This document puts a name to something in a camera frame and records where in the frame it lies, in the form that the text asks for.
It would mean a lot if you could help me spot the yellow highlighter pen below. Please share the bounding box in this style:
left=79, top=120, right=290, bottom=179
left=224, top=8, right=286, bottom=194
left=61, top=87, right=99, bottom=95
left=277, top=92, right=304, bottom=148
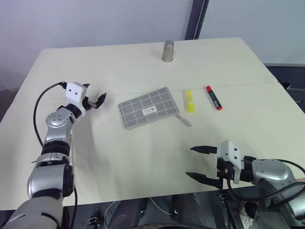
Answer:
left=182, top=89, right=197, bottom=114

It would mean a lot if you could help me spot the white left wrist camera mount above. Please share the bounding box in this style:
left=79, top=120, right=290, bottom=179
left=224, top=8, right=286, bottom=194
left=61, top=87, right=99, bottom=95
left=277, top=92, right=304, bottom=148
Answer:
left=65, top=81, right=88, bottom=115

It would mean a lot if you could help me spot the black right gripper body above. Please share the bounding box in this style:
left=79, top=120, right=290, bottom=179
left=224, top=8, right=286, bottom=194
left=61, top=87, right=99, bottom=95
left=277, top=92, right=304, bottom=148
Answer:
left=215, top=156, right=236, bottom=189

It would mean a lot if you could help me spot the dark vertical post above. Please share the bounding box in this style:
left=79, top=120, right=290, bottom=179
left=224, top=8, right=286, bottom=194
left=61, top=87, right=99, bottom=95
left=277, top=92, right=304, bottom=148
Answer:
left=183, top=0, right=211, bottom=42

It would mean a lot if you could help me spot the thin white wire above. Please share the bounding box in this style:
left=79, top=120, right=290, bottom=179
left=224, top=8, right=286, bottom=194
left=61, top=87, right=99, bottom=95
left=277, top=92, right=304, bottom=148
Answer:
left=103, top=197, right=173, bottom=222

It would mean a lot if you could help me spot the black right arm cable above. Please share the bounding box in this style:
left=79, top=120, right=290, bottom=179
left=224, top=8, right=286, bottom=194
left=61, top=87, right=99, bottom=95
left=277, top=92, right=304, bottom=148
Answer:
left=226, top=155, right=305, bottom=200

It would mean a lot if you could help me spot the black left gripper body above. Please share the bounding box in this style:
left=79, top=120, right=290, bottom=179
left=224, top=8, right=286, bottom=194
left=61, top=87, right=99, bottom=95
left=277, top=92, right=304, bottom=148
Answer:
left=81, top=94, right=99, bottom=112

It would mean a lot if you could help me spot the grey checked pencil pouch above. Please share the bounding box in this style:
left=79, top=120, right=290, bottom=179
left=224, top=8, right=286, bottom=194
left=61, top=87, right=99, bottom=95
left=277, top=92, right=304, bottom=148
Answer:
left=118, top=86, right=193, bottom=131

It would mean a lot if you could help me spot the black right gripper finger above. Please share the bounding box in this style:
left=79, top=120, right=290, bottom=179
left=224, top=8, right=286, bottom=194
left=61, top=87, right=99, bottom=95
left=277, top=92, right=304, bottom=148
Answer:
left=190, top=146, right=218, bottom=155
left=185, top=171, right=219, bottom=188

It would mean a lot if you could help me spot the red and black marker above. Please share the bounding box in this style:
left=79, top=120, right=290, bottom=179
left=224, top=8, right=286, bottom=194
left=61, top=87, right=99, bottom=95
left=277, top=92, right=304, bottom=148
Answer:
left=205, top=85, right=224, bottom=111

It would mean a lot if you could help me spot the grey mesh fabric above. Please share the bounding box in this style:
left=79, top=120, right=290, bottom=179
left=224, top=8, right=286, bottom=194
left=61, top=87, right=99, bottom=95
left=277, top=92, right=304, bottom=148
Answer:
left=239, top=201, right=290, bottom=229

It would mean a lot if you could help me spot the silver metal cup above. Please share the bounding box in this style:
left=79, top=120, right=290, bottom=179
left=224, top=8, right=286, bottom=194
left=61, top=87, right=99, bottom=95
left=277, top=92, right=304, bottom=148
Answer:
left=161, top=40, right=175, bottom=63

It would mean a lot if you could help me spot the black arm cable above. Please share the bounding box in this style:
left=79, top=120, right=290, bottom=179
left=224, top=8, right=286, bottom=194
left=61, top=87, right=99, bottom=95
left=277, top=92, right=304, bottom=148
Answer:
left=226, top=155, right=305, bottom=200
left=33, top=81, right=79, bottom=229

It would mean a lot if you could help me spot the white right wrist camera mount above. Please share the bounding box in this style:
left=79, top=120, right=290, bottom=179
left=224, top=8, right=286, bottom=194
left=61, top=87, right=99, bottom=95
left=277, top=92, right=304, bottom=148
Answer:
left=216, top=140, right=244, bottom=185

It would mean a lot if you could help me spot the cream tablecloth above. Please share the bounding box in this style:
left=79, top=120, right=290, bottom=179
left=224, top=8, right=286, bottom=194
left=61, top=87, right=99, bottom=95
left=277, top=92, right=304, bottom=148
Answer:
left=0, top=37, right=305, bottom=211

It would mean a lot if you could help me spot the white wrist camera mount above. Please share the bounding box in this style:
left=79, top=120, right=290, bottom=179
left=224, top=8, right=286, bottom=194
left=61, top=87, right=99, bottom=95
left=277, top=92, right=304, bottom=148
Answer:
left=65, top=81, right=88, bottom=115
left=216, top=140, right=244, bottom=185

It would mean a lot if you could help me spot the small black clip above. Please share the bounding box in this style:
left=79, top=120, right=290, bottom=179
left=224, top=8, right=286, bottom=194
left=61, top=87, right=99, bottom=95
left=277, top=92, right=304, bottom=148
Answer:
left=87, top=216, right=101, bottom=226

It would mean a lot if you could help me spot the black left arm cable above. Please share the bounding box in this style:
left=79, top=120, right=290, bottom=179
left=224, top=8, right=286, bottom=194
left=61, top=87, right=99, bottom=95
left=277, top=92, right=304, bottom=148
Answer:
left=33, top=81, right=79, bottom=229

